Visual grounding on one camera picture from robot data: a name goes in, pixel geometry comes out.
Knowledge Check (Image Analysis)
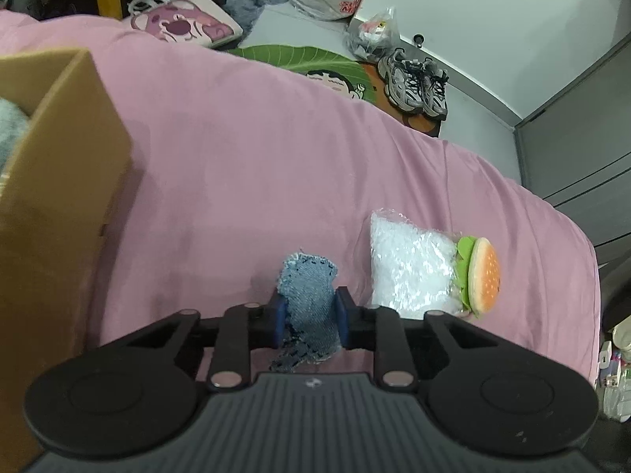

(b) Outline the cardboard box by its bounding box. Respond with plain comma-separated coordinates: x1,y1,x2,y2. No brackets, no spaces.
0,48,133,473

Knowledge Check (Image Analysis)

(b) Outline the grey sneaker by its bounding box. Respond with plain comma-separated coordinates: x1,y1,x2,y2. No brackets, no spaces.
419,58,450,120
377,48,428,114

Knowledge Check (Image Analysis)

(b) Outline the blue-grey fluffy towel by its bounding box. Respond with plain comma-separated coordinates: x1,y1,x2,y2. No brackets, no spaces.
0,98,31,178

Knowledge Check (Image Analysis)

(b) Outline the clear plastic bag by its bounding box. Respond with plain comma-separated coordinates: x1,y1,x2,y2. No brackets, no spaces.
346,7,401,63

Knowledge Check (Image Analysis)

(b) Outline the crinkled white plastic bag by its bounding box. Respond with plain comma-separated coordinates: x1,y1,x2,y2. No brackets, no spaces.
369,209,469,320

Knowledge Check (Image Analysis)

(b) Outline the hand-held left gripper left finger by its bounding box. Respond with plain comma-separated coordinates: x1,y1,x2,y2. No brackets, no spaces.
101,288,289,391

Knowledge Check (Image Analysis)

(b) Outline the white cup with yellow print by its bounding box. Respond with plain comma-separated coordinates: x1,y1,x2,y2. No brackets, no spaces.
611,316,631,356

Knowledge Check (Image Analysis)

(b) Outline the burger plush toy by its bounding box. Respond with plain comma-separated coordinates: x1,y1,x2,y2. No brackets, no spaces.
453,236,502,319

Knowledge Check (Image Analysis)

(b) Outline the printed packet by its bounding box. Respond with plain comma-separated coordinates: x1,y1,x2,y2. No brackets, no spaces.
597,341,626,391

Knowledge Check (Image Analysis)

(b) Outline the green leaf cartoon floor mat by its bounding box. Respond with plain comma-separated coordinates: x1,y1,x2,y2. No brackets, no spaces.
227,45,442,139

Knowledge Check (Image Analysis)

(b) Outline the pink bed sheet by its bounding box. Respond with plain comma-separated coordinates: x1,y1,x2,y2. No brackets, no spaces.
0,9,603,385

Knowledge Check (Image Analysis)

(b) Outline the pink bear-print bag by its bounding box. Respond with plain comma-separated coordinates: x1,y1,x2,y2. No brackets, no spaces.
121,0,244,50

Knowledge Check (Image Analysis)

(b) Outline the grey wardrobe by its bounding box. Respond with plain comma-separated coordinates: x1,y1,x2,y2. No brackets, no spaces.
513,34,631,253

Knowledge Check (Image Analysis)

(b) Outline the denim cloth piece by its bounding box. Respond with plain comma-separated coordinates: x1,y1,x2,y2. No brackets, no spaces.
268,252,341,373

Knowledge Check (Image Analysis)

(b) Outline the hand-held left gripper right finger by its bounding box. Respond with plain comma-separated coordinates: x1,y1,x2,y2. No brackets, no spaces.
336,286,536,393

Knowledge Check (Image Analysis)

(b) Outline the grey cloth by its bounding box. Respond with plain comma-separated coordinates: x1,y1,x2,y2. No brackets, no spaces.
223,0,287,36

